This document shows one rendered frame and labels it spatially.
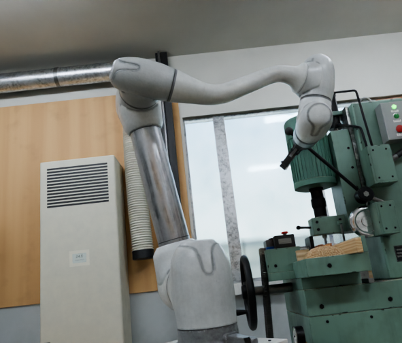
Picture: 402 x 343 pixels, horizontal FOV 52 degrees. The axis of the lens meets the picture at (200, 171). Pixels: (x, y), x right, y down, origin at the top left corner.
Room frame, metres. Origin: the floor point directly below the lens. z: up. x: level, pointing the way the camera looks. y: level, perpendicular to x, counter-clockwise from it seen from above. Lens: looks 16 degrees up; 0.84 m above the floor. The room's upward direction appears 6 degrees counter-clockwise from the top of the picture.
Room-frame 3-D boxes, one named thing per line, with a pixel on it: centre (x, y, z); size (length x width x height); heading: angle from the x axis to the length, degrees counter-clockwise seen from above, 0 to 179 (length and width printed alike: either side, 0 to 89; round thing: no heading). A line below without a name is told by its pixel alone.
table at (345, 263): (1.70, -0.37, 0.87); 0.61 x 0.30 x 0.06; 0
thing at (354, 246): (1.63, -0.48, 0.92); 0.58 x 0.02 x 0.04; 0
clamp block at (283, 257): (1.70, -0.28, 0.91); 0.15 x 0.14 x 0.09; 0
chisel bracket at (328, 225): (1.72, -0.50, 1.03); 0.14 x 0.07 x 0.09; 90
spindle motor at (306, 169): (1.72, -0.48, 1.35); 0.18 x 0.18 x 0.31
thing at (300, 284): (1.72, -0.42, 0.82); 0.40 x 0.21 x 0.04; 0
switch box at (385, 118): (1.58, -0.80, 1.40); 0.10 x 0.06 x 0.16; 90
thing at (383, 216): (1.56, -0.66, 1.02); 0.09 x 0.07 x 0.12; 0
